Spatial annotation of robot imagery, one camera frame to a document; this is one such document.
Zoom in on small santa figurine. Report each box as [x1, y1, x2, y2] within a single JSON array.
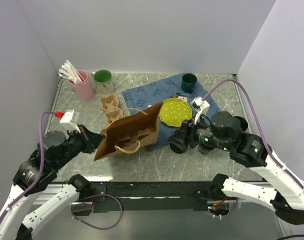
[[173, 92, 188, 102]]

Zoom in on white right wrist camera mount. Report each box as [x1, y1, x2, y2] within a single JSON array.
[[191, 96, 210, 125]]

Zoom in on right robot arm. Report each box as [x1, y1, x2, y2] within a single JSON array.
[[168, 111, 304, 225]]

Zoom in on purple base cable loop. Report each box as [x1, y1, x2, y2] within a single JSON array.
[[71, 193, 123, 230]]

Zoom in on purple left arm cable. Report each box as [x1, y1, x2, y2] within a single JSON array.
[[0, 111, 59, 235]]

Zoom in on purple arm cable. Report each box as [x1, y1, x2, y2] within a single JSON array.
[[0, 111, 59, 235], [201, 79, 304, 193]]

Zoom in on cardboard cup carrier tray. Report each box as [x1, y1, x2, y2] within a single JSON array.
[[99, 93, 124, 126]]

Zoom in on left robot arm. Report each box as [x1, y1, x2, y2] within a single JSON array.
[[0, 125, 105, 240]]

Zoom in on dark takeout cup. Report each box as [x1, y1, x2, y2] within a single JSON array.
[[198, 144, 215, 155], [235, 116, 248, 132]]

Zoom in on blue letter print cloth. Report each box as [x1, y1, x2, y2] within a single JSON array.
[[122, 73, 207, 151]]

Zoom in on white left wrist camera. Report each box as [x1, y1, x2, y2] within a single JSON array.
[[55, 109, 81, 133]]

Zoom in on pink straw holder cup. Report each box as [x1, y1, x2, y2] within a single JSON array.
[[69, 70, 95, 102]]

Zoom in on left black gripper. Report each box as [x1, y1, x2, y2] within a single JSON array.
[[53, 123, 106, 170]]

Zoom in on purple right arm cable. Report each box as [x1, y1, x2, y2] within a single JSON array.
[[201, 79, 304, 193]]

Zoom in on yellow green dotted plate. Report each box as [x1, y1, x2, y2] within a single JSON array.
[[159, 98, 193, 128]]

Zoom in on brown paper bag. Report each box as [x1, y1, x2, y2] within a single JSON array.
[[94, 102, 163, 161]]

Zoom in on dark teal mug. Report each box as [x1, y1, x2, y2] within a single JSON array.
[[181, 73, 197, 94]]

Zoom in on stack of black lids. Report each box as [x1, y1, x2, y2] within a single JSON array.
[[170, 141, 189, 154]]

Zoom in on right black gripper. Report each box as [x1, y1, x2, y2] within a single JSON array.
[[165, 111, 228, 150]]

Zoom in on green inside ceramic mug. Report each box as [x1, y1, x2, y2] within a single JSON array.
[[91, 69, 114, 95]]

